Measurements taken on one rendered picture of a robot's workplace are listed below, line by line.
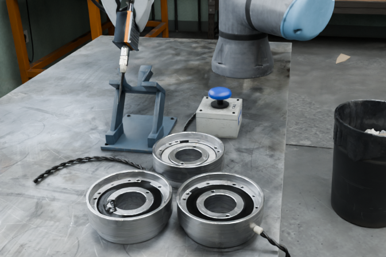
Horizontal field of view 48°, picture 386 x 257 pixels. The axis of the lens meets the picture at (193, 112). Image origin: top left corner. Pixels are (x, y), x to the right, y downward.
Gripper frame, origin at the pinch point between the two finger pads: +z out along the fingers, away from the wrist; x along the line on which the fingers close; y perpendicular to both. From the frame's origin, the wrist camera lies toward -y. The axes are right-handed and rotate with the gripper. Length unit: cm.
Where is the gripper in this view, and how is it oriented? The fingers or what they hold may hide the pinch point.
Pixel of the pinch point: (127, 24)
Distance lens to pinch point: 68.0
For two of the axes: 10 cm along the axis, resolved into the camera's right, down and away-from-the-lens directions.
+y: 2.0, -4.2, 8.9
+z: 0.2, 9.1, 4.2
